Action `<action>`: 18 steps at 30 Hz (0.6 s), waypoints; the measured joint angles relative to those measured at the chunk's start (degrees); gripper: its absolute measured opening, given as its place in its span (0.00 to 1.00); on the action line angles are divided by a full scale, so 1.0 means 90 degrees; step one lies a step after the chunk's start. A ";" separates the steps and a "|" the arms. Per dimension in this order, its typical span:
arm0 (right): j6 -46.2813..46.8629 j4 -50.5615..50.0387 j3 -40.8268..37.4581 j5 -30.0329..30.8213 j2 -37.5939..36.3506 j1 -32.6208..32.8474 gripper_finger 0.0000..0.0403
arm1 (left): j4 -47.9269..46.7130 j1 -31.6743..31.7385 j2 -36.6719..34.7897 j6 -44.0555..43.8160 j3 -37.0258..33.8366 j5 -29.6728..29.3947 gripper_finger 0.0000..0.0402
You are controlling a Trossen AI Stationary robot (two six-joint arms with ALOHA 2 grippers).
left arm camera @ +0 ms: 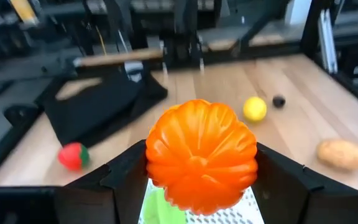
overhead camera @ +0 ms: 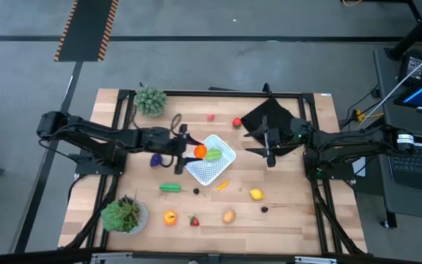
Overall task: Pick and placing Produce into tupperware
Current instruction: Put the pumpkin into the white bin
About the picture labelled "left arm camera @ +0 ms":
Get yellow cable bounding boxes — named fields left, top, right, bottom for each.
left=94, top=24, right=108, bottom=56

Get black cloth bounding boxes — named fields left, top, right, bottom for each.
left=42, top=63, right=169, bottom=147

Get silver aluminium bar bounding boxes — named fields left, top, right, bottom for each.
left=318, top=8, right=339, bottom=75

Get tan toy potato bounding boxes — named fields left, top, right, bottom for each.
left=316, top=139, right=358, bottom=171

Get smooth plastic red strawberry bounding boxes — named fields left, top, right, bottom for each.
left=57, top=142, right=90, bottom=171

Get white perforated plastic basket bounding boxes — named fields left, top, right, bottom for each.
left=138, top=179, right=265, bottom=224

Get orange toy pumpkin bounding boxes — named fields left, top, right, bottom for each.
left=145, top=98, right=259, bottom=216

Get yellow container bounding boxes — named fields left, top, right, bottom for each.
left=9, top=0, right=39, bottom=26

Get black aluminium table frame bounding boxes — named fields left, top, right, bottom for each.
left=0, top=0, right=358, bottom=187

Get yellow toy lemon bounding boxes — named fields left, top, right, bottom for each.
left=242, top=96, right=267, bottom=123

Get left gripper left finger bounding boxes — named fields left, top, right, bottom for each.
left=54, top=139, right=149, bottom=224

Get black toy blackberry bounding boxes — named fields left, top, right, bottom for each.
left=272, top=95, right=287, bottom=109

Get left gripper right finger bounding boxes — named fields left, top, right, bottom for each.
left=252, top=142, right=358, bottom=224

